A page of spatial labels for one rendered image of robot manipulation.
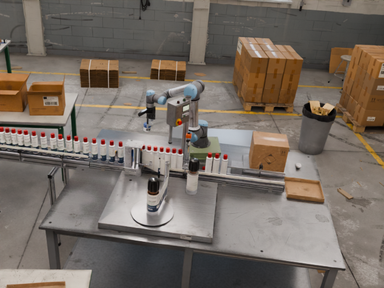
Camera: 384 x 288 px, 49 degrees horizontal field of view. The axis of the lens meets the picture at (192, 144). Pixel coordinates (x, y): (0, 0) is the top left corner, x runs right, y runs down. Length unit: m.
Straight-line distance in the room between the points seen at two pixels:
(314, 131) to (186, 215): 3.09
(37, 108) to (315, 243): 3.07
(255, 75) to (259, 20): 2.33
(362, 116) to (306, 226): 3.76
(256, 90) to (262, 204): 3.66
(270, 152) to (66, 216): 1.74
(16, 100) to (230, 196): 2.55
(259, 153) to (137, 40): 5.55
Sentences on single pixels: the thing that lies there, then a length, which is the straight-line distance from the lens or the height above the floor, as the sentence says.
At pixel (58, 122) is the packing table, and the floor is 0.78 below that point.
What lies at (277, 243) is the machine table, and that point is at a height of 0.83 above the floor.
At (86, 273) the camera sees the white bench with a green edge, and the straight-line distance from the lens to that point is 2.84.
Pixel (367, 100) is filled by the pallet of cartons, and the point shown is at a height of 0.54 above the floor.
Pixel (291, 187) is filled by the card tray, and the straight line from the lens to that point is 3.70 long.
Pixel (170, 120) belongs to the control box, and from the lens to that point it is 3.40.
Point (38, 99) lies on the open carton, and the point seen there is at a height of 0.96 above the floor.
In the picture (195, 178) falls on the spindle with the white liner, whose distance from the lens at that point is 3.24.
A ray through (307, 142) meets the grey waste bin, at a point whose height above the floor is 0.17.
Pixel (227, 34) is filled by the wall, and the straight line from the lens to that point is 8.84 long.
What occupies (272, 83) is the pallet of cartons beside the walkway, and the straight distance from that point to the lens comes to 6.88.
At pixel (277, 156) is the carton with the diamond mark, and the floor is 1.02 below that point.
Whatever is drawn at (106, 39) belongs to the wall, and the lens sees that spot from 8.85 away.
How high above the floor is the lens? 2.85
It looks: 30 degrees down
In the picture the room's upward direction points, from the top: 5 degrees clockwise
